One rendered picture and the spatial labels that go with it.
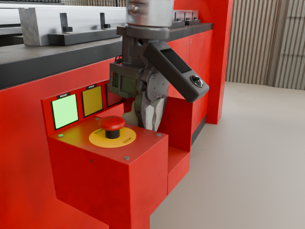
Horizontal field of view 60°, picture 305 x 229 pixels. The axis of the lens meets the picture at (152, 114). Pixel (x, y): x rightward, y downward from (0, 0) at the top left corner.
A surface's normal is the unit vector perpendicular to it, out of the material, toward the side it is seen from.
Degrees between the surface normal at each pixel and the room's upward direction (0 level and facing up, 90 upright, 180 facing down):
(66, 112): 90
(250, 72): 90
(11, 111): 90
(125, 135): 0
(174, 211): 0
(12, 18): 90
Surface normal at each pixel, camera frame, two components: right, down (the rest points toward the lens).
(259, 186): 0.00, -0.93
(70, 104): 0.85, 0.19
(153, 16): 0.16, 0.41
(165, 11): 0.64, 0.36
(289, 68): -0.43, 0.33
